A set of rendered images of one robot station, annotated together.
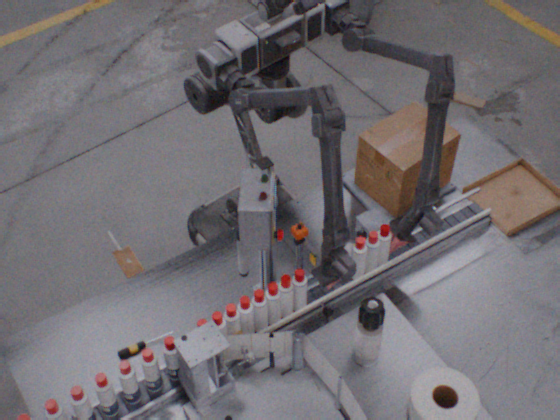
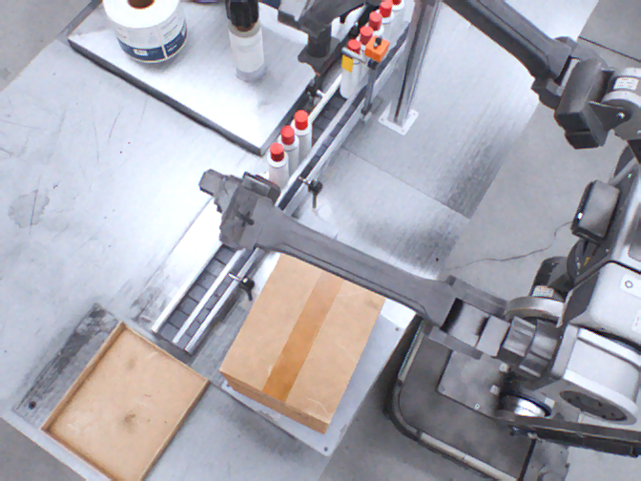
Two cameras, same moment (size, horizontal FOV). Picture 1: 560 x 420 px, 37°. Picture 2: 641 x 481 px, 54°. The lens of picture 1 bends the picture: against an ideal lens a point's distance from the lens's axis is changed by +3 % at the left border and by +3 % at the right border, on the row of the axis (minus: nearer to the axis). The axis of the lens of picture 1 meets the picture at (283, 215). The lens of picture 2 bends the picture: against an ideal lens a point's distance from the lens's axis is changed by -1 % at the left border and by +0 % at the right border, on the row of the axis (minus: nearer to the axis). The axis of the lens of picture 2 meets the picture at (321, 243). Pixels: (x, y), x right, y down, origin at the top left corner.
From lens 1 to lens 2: 2.70 m
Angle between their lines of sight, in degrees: 59
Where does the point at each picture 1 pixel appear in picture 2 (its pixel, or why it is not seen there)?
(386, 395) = (213, 36)
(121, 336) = not seen: hidden behind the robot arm
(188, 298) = (478, 73)
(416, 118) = (309, 373)
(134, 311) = not seen: hidden behind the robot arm
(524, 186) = (116, 439)
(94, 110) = not seen: outside the picture
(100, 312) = (553, 27)
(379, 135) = (355, 303)
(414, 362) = (195, 79)
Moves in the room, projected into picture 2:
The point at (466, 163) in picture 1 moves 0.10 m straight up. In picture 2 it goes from (220, 454) to (215, 451)
